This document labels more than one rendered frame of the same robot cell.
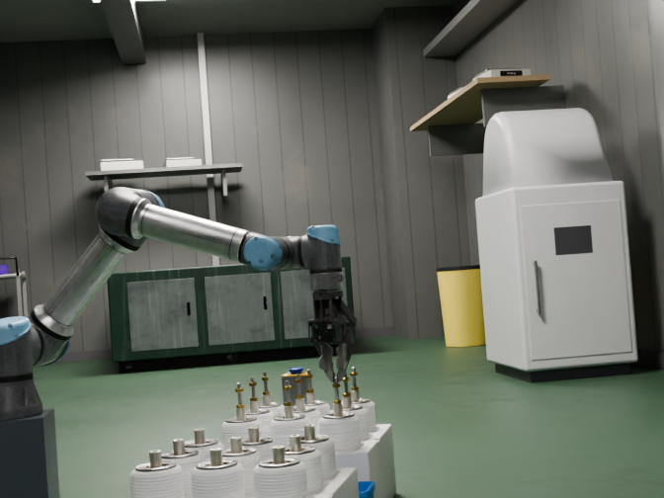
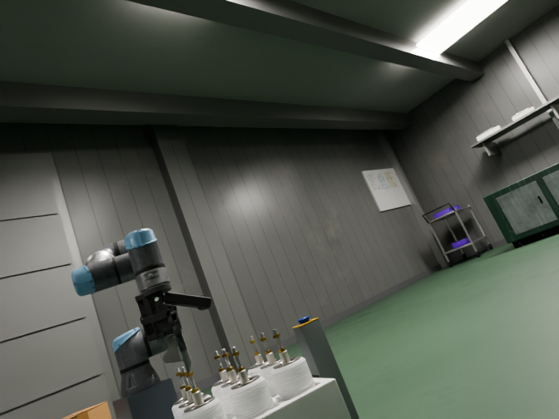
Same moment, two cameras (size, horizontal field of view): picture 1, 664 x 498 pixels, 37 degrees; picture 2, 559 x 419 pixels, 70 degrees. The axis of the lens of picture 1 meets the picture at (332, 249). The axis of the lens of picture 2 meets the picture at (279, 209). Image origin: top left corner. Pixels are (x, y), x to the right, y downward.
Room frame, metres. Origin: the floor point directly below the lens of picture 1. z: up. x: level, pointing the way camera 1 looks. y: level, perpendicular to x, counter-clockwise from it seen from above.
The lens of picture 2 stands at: (2.03, -0.99, 0.38)
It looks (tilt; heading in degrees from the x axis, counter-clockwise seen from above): 13 degrees up; 53
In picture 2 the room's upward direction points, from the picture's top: 22 degrees counter-clockwise
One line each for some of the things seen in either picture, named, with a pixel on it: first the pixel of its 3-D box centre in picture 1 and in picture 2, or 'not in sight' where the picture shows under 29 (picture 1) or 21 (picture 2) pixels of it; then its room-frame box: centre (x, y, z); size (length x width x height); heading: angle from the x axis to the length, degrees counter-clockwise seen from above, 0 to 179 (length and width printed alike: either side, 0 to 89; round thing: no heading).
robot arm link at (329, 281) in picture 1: (327, 283); (153, 281); (2.33, 0.01, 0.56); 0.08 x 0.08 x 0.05
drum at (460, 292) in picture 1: (463, 305); not in sight; (7.22, -0.92, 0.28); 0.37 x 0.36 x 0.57; 8
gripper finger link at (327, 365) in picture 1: (324, 363); not in sight; (2.34, 0.04, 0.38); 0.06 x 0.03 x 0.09; 160
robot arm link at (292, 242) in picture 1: (281, 253); (139, 263); (2.34, 0.12, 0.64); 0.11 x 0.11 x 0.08; 75
